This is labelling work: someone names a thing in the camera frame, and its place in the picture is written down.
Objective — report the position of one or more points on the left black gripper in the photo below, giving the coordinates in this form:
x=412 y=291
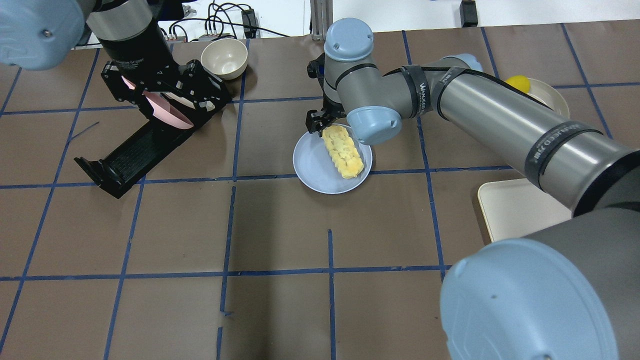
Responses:
x=136 y=46

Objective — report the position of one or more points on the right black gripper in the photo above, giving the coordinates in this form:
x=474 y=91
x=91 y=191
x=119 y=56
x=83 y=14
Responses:
x=316 y=123

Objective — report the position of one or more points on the pink plate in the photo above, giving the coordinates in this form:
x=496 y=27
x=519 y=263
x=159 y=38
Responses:
x=163 y=110

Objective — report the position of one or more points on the yellow bread loaf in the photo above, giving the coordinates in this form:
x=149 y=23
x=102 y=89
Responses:
x=342 y=151

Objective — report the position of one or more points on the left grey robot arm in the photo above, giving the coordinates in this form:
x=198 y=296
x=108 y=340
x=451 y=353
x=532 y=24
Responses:
x=38 y=34

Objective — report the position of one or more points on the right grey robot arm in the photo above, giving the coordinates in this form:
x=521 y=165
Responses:
x=566 y=292

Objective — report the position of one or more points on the light blue round plate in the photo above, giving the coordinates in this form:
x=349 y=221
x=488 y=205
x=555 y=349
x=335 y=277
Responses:
x=314 y=167

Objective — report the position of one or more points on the cream bowl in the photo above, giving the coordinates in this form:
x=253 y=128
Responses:
x=227 y=58

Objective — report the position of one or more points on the black dish rack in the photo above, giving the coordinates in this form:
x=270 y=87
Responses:
x=141 y=152

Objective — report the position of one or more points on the black power adapter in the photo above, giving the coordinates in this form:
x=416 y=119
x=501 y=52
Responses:
x=468 y=13

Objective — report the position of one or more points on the yellow lemon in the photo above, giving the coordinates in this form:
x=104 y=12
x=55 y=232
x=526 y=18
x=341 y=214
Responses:
x=520 y=83

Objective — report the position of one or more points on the white rectangular tray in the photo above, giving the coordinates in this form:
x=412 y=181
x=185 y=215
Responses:
x=511 y=209

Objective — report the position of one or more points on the aluminium frame post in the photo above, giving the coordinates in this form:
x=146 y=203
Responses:
x=321 y=18

